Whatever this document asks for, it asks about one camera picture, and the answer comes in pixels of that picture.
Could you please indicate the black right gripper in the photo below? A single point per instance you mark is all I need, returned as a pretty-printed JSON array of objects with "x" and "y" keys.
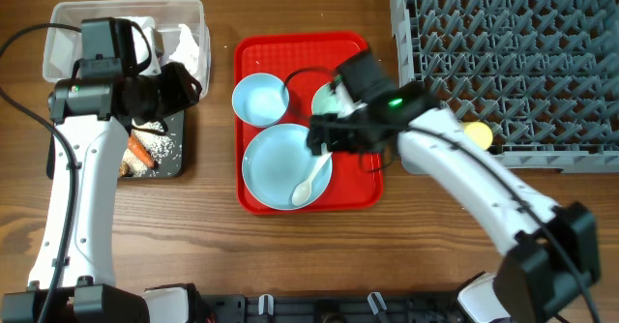
[{"x": 331, "y": 142}]

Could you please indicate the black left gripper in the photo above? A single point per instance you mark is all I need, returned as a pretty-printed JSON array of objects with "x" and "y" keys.
[{"x": 184, "y": 95}]

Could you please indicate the orange carrot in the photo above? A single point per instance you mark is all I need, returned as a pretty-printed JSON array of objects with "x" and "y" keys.
[{"x": 135, "y": 146}]

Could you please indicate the mint green bowl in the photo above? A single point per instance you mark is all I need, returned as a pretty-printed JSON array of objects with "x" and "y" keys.
[{"x": 325, "y": 101}]

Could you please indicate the white rice pile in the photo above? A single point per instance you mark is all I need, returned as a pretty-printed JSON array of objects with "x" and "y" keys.
[{"x": 152, "y": 154}]

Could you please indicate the white paper napkin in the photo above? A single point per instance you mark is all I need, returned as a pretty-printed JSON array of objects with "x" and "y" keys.
[{"x": 179, "y": 45}]

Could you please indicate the brown food scrap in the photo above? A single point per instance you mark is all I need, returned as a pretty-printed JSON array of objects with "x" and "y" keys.
[{"x": 124, "y": 169}]

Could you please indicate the white plastic spoon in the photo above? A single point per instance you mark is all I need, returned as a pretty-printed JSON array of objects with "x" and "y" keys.
[{"x": 302, "y": 192}]

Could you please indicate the light blue plate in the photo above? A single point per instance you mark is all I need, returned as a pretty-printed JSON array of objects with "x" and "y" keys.
[{"x": 276, "y": 161}]

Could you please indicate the yellow plastic cup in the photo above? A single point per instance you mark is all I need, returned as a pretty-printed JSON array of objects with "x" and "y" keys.
[{"x": 480, "y": 133}]

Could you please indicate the light blue small bowl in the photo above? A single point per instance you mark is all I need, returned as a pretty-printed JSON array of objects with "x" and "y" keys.
[{"x": 260, "y": 99}]

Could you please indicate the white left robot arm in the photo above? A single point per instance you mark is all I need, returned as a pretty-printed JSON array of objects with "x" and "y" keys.
[{"x": 92, "y": 116}]

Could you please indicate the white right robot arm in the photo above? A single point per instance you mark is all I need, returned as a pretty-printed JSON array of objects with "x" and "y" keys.
[{"x": 550, "y": 252}]

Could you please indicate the black waste tray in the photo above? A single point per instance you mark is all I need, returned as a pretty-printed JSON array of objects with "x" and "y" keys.
[{"x": 165, "y": 143}]

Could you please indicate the grey dishwasher rack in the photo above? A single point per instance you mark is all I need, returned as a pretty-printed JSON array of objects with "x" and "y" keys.
[{"x": 543, "y": 74}]

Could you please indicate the red plastic tray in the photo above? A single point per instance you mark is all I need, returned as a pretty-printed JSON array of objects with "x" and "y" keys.
[{"x": 356, "y": 181}]

